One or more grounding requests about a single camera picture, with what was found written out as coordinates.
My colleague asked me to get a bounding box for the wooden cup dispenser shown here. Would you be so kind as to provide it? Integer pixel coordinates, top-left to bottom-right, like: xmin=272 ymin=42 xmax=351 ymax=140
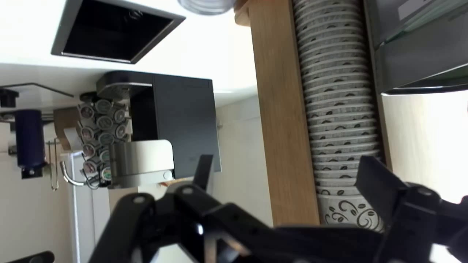
xmin=232 ymin=0 xmax=392 ymax=228

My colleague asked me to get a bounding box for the dark blue bottle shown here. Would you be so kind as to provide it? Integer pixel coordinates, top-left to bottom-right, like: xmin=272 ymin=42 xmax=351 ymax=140
xmin=14 ymin=110 xmax=45 ymax=180

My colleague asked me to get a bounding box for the black coffee machine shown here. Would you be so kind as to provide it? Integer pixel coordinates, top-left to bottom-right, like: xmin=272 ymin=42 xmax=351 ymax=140
xmin=96 ymin=72 xmax=220 ymax=189

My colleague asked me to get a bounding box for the coffee pod carousel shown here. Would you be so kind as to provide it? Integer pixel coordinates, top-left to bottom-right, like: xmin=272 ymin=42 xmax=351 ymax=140
xmin=77 ymin=98 xmax=130 ymax=189

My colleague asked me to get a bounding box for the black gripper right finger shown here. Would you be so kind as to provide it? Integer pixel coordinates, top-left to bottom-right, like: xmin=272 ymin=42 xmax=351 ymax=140
xmin=355 ymin=156 xmax=468 ymax=263

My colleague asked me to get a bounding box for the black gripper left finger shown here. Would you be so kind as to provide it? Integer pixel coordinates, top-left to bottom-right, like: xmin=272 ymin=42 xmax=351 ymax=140
xmin=87 ymin=154 xmax=275 ymax=263

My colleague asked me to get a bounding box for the stack of paper cups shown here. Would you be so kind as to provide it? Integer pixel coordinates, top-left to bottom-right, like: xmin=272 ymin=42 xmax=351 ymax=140
xmin=292 ymin=0 xmax=383 ymax=231

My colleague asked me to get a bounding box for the clear plastic bottle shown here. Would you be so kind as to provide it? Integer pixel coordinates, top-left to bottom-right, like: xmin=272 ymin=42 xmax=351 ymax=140
xmin=178 ymin=0 xmax=235 ymax=16

